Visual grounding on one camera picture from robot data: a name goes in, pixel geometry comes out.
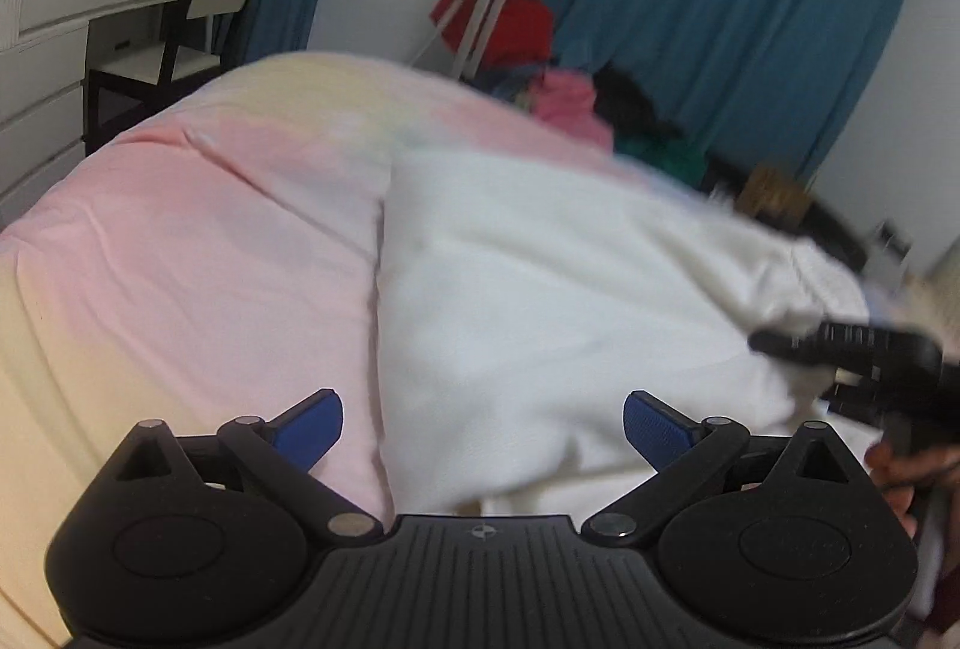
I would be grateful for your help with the white garment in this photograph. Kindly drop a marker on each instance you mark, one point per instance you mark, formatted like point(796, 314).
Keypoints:
point(562, 304)

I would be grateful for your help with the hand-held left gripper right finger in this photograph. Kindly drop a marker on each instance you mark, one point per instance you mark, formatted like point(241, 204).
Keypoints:
point(656, 431)

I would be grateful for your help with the red garment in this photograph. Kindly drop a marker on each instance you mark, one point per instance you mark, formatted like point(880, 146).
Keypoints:
point(525, 30)

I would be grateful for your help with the pink garment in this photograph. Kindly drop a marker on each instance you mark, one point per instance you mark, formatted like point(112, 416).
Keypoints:
point(566, 102)

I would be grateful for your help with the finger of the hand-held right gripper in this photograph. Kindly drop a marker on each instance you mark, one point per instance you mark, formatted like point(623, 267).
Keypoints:
point(787, 343)

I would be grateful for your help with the white desk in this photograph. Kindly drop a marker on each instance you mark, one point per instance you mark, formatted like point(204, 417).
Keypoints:
point(45, 64)

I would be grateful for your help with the person's right hand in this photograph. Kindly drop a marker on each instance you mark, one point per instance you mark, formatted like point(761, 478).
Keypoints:
point(892, 469)

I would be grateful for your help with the green garment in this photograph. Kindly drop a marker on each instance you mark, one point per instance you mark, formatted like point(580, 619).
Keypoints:
point(660, 158)

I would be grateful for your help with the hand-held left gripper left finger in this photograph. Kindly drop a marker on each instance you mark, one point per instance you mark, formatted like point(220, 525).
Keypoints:
point(311, 430)

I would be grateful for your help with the black garment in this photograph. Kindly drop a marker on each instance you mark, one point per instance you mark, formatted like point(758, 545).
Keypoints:
point(630, 102)

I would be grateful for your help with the pastel pink blue blanket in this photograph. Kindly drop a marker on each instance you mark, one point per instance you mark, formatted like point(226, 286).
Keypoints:
point(187, 244)

